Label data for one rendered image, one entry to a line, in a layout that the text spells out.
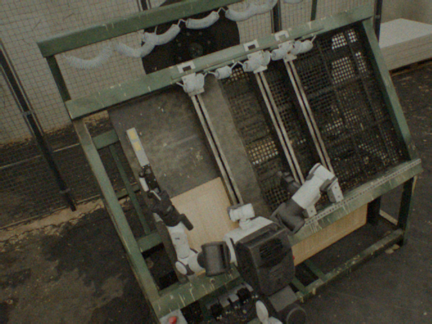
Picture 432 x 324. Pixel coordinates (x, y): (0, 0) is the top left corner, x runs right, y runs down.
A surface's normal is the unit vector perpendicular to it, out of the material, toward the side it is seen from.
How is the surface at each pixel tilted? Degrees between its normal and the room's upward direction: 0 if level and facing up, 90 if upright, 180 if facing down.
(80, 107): 60
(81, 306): 0
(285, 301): 22
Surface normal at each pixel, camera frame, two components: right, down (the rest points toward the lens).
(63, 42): 0.47, 0.42
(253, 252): 0.40, 0.07
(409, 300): -0.15, -0.82
